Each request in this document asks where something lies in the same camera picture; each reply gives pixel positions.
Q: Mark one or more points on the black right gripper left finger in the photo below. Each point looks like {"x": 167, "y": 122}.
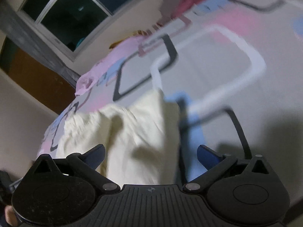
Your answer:
{"x": 85, "y": 166}

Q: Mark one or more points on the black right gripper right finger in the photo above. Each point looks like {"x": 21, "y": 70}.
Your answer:
{"x": 216, "y": 165}

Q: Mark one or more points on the person's hand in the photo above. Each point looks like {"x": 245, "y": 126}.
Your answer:
{"x": 10, "y": 216}

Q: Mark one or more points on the brown wooden door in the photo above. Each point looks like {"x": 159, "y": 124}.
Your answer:
{"x": 44, "y": 85}

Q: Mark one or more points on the patterned grey pink bedsheet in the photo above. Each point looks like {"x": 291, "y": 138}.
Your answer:
{"x": 223, "y": 61}

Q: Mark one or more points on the pink blanket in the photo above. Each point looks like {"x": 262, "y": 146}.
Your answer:
{"x": 120, "y": 51}

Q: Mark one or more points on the left grey curtain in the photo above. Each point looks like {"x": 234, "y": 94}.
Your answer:
{"x": 26, "y": 39}

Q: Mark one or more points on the dark window with frame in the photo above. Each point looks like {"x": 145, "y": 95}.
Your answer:
{"x": 72, "y": 25}

